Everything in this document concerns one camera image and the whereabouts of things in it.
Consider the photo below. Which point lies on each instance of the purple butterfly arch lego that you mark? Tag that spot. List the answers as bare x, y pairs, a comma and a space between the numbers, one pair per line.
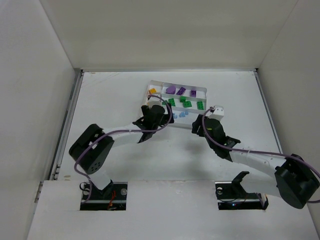
193, 93

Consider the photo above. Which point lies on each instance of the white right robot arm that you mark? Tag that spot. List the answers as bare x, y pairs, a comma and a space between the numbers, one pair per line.
293, 180

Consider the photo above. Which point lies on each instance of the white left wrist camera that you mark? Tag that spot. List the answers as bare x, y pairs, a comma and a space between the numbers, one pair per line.
154, 99

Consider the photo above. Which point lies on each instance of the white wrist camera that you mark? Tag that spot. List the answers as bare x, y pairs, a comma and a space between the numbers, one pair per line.
154, 99
216, 112

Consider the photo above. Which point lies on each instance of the white divided sorting tray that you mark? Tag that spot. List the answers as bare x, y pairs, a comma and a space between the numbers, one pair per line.
180, 107

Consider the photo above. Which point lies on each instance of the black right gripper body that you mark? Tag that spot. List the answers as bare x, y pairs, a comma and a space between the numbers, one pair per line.
198, 124

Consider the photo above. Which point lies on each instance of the yellow lego brick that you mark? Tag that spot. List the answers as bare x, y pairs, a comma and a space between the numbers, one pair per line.
152, 91

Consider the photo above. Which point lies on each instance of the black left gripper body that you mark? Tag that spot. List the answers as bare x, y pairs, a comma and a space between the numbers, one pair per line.
146, 110

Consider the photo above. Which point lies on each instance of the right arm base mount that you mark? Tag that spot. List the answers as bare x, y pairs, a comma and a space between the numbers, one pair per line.
231, 196

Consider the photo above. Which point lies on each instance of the purple round lego piece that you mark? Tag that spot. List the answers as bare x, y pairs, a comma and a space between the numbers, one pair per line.
171, 90

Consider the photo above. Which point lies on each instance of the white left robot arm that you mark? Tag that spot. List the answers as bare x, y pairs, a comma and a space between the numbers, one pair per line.
93, 146

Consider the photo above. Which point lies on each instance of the purple square lego brick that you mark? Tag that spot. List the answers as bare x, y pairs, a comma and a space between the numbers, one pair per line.
181, 91

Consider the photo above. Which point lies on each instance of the green long lego brick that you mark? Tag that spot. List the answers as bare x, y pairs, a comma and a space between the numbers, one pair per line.
200, 105

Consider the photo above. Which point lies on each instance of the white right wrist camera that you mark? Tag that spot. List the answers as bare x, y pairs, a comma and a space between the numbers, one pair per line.
216, 112

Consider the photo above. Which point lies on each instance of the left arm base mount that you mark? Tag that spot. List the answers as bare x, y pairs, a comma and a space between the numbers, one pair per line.
112, 198

